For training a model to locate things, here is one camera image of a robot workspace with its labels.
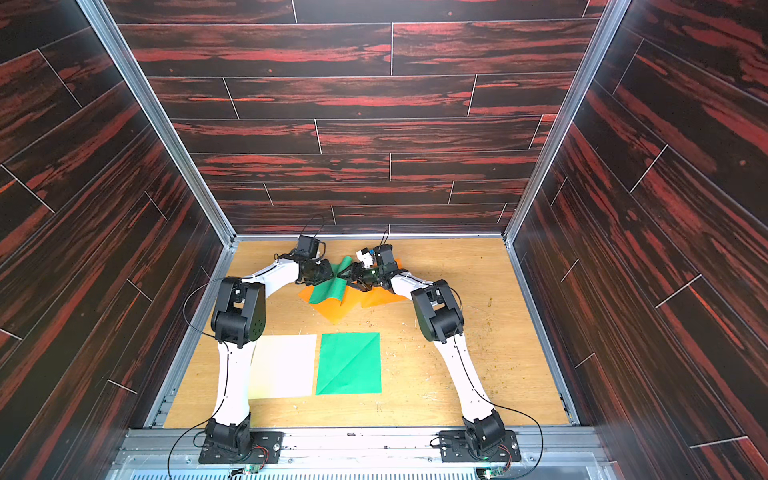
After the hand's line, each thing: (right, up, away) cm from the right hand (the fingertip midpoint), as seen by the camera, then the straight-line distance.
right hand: (345, 276), depth 106 cm
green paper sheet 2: (+4, -25, -20) cm, 32 cm away
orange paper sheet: (+10, -8, -5) cm, 13 cm away
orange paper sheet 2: (-4, -11, -5) cm, 13 cm away
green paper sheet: (-3, -4, -5) cm, 8 cm away
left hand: (-4, +1, +2) cm, 4 cm away
